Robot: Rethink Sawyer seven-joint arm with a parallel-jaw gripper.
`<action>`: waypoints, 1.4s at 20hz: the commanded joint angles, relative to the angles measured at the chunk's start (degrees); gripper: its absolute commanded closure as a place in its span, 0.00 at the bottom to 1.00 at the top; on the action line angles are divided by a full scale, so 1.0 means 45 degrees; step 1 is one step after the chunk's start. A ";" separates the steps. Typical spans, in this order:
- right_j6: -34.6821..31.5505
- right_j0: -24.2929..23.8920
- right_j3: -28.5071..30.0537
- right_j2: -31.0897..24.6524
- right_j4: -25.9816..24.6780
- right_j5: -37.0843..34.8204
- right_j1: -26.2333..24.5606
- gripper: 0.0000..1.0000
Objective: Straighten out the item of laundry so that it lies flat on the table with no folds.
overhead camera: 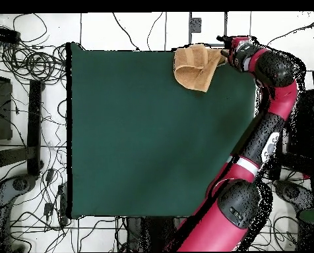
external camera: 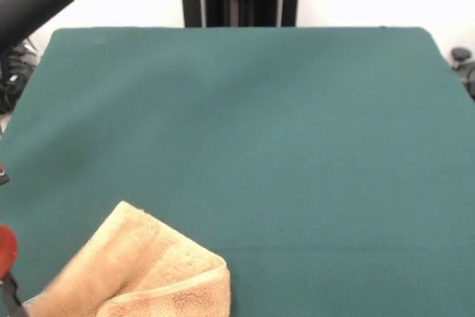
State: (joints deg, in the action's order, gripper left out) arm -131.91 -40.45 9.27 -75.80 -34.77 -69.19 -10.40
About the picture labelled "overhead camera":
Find tan terry towel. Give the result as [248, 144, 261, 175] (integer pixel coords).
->
[173, 43, 230, 93]

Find small grey box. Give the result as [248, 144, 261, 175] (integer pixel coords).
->
[189, 17, 202, 34]

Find black box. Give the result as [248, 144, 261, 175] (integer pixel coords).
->
[287, 89, 314, 159]
[0, 74, 13, 141]

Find black stand base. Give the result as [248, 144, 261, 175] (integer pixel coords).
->
[268, 151, 314, 181]
[0, 79, 44, 177]

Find dark green table cloth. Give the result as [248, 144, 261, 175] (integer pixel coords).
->
[66, 42, 262, 219]

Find office chair base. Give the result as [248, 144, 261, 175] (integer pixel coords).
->
[274, 180, 314, 211]
[0, 175, 38, 211]

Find black power strip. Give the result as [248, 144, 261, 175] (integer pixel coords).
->
[0, 25, 21, 44]

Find grey square floor frame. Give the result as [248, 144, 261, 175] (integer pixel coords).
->
[188, 11, 228, 47]

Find thin black cable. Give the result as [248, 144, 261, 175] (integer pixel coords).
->
[111, 12, 141, 51]
[146, 11, 164, 51]

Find coiled black cables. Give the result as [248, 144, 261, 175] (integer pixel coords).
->
[1, 44, 67, 85]

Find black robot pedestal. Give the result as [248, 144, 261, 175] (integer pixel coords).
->
[125, 216, 179, 252]

